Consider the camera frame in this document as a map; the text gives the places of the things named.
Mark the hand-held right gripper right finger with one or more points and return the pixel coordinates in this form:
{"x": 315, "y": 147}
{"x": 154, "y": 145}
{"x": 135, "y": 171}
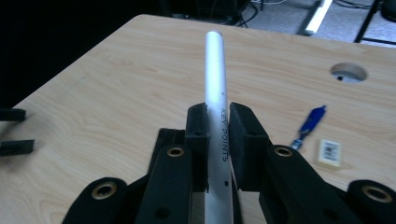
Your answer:
{"x": 246, "y": 146}

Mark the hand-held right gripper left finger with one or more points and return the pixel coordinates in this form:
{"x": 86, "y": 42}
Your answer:
{"x": 196, "y": 130}

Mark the white pen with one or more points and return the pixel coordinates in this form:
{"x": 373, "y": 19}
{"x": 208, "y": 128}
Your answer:
{"x": 216, "y": 93}

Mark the white eraser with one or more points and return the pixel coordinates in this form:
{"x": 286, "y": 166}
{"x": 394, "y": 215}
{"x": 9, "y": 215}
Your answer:
{"x": 329, "y": 152}

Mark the white desk frame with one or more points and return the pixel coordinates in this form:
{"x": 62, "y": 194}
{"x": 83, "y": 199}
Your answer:
{"x": 318, "y": 17}

